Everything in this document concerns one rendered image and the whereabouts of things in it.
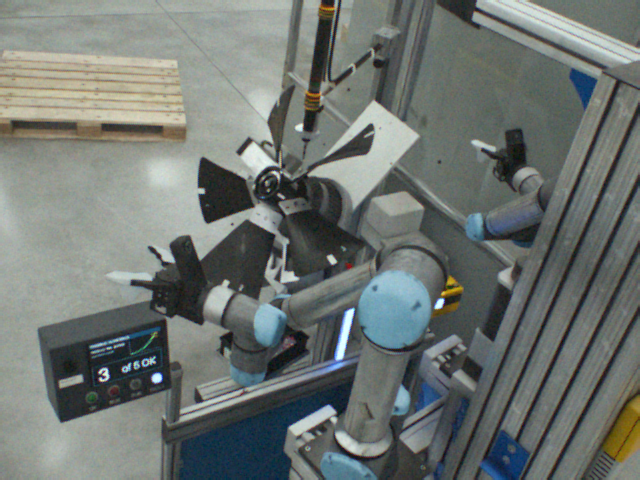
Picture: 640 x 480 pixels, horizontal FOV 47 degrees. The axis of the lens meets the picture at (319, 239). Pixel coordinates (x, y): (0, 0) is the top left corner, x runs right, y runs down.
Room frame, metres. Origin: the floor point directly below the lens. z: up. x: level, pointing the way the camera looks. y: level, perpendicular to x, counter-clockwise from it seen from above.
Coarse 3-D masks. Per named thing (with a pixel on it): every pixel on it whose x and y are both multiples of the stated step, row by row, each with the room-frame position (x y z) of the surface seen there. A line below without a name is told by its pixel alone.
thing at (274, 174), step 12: (264, 168) 1.98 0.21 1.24; (276, 168) 1.95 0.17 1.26; (264, 180) 1.95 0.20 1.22; (276, 180) 1.92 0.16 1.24; (288, 180) 1.93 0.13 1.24; (300, 180) 2.01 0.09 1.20; (264, 192) 1.90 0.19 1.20; (276, 192) 1.88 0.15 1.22; (288, 192) 1.91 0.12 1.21; (300, 192) 1.97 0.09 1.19; (276, 204) 1.89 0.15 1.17
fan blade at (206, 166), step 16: (208, 160) 2.12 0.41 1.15; (208, 176) 2.09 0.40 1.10; (224, 176) 2.06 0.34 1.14; (240, 176) 2.02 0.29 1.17; (208, 192) 2.07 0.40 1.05; (224, 192) 2.04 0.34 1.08; (240, 192) 2.01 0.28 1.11; (208, 208) 2.06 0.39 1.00; (224, 208) 2.04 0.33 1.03; (240, 208) 2.01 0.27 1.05
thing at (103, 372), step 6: (96, 366) 1.11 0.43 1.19; (102, 366) 1.11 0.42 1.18; (108, 366) 1.12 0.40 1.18; (114, 366) 1.13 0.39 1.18; (96, 372) 1.10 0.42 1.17; (102, 372) 1.11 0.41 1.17; (108, 372) 1.12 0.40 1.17; (114, 372) 1.12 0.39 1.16; (96, 378) 1.10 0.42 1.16; (102, 378) 1.10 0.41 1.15; (108, 378) 1.11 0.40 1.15; (114, 378) 1.12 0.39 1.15; (96, 384) 1.09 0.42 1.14; (102, 384) 1.10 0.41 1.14
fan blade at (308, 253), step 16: (288, 224) 1.79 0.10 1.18; (304, 224) 1.80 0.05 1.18; (320, 224) 1.81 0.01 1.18; (288, 240) 1.74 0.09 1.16; (304, 240) 1.74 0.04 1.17; (320, 240) 1.75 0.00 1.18; (336, 240) 1.75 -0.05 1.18; (352, 240) 1.76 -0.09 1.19; (304, 256) 1.69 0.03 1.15; (320, 256) 1.69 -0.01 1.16; (336, 256) 1.69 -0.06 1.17; (304, 272) 1.64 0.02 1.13
